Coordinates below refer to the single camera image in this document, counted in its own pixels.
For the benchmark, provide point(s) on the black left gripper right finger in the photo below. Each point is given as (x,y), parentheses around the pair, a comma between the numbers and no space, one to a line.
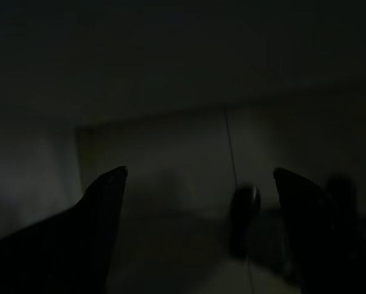
(317,239)

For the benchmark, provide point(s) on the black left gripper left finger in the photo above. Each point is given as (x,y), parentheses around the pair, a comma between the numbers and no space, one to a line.
(79,239)

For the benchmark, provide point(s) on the black robot foot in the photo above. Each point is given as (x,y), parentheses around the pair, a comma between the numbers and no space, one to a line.
(242,220)

